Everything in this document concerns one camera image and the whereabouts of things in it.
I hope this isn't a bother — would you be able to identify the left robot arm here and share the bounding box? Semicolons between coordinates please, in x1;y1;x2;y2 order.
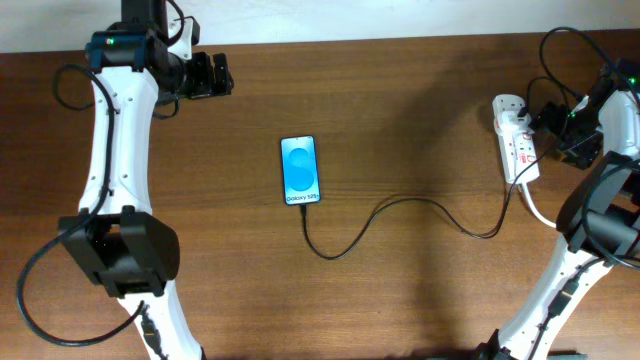
59;0;234;359

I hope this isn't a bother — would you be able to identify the black USB charging cable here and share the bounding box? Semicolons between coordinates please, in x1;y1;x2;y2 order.
299;76;571;261

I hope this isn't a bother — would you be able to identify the white charger plug adapter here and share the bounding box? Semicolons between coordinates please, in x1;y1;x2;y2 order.
494;110;531;136

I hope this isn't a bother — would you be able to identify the white power strip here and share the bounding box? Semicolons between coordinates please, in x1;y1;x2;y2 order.
492;94;540;184

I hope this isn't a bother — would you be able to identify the blue Samsung smartphone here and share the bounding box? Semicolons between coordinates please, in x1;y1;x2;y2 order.
280;135;321;206

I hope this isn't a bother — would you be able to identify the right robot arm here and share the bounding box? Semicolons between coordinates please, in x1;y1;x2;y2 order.
472;59;639;360

